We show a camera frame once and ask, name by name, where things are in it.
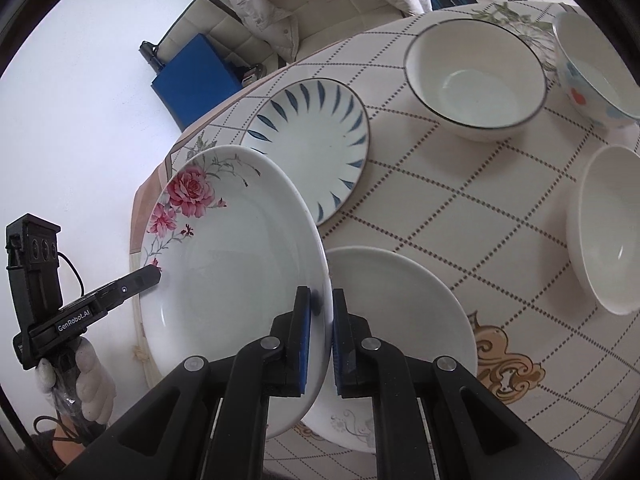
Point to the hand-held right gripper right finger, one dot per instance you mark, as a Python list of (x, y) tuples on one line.
[(342, 347)]

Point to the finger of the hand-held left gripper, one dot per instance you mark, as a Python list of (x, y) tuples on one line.
[(132, 285)]

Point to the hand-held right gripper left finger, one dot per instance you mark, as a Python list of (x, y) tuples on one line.
[(302, 347)]

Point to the plain white plate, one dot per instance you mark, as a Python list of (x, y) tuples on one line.
[(400, 310)]

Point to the white plate pink rose print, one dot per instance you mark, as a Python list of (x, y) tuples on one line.
[(235, 285)]

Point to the white plate blue leaf pattern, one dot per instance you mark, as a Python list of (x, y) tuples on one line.
[(310, 135)]

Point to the plain white bowl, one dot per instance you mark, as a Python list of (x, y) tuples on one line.
[(605, 230)]

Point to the white bowl black rim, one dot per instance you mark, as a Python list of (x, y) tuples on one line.
[(475, 85)]

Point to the white bowl coloured dots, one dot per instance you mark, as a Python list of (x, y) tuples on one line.
[(595, 75)]

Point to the person's left forearm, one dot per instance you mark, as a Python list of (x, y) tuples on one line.
[(67, 452)]

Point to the person's left hand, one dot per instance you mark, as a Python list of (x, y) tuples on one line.
[(97, 390)]

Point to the blue board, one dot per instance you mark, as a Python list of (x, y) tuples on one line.
[(195, 80)]

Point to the white puffer jacket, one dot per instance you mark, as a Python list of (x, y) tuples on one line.
[(280, 5)]

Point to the beige padded chair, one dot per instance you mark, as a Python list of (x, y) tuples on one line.
[(340, 15)]

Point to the beige chair black frame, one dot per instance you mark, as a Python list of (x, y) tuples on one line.
[(210, 20)]

